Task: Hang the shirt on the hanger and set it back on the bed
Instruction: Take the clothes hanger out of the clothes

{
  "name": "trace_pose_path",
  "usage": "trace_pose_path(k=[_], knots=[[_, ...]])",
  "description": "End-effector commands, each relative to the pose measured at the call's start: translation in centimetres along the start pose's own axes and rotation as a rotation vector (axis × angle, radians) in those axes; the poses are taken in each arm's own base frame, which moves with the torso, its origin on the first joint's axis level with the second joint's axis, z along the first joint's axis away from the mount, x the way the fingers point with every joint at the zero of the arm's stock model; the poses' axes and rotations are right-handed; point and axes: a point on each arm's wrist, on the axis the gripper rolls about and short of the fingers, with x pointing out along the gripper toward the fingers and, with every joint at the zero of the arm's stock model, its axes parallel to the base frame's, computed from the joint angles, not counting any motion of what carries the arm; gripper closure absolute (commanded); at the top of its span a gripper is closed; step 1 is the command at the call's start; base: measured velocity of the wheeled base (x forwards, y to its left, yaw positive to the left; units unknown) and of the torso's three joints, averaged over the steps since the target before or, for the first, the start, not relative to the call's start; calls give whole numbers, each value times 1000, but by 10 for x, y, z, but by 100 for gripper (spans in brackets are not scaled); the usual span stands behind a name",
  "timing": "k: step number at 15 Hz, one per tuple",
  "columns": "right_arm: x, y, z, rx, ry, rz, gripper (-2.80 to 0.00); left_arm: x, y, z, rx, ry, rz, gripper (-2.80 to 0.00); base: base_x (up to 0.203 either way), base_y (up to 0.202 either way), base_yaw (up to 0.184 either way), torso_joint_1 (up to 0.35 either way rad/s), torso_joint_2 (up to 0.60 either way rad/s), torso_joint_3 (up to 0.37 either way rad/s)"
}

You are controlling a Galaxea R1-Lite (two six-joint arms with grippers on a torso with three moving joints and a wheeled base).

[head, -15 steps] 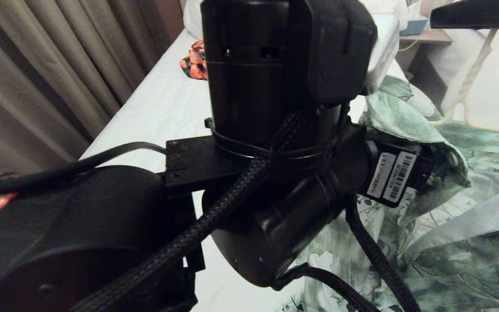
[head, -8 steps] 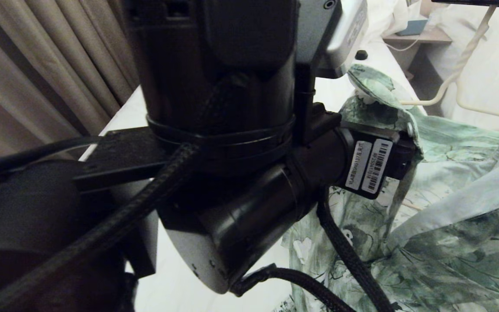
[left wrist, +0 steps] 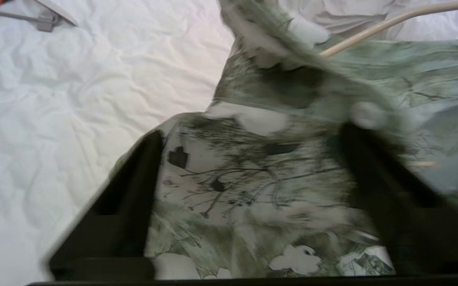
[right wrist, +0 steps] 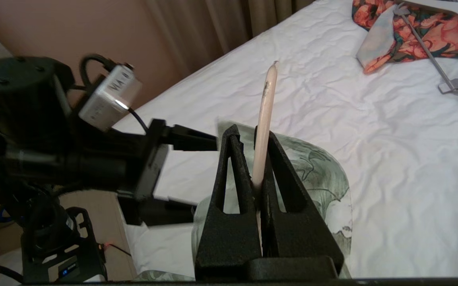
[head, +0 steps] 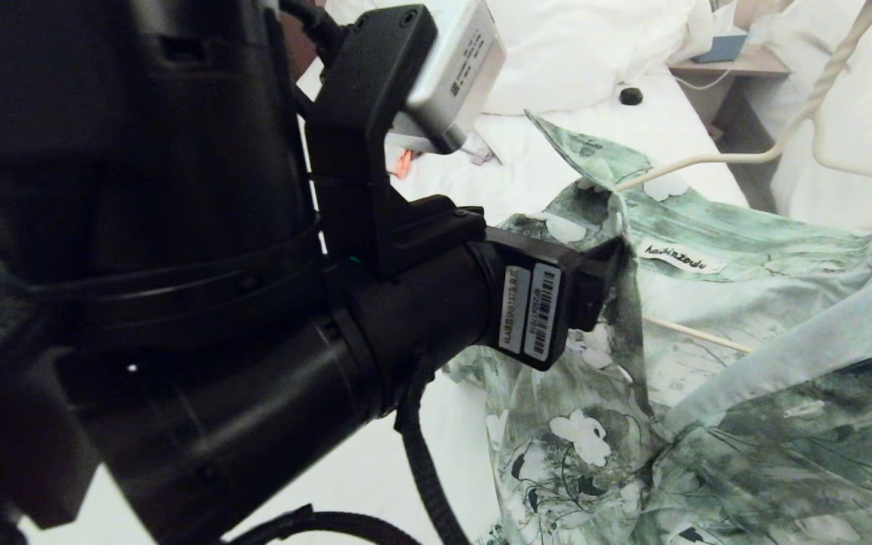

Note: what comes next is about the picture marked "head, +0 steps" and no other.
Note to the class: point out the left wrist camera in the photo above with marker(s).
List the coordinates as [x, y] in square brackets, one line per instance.
[353, 113]

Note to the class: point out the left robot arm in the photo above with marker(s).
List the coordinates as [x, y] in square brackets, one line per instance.
[133, 151]

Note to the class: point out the white pillow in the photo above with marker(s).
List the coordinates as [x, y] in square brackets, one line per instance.
[580, 53]

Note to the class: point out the blue box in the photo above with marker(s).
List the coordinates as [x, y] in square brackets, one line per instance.
[722, 48]

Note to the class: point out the small orange object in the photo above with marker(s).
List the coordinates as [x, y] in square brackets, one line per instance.
[403, 163]

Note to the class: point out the white clothes hanger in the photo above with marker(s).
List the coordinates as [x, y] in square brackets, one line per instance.
[708, 160]

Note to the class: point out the small paper tag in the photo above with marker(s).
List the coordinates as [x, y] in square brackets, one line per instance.
[484, 155]

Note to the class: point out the small black round object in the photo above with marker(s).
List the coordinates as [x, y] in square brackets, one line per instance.
[630, 96]

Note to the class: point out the white bed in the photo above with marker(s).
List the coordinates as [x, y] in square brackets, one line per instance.
[406, 477]

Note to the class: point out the wooden nightstand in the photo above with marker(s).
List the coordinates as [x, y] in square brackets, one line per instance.
[750, 64]

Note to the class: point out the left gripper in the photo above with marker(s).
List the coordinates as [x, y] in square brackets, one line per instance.
[421, 318]

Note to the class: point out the green floral shirt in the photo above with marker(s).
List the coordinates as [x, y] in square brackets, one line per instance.
[746, 424]

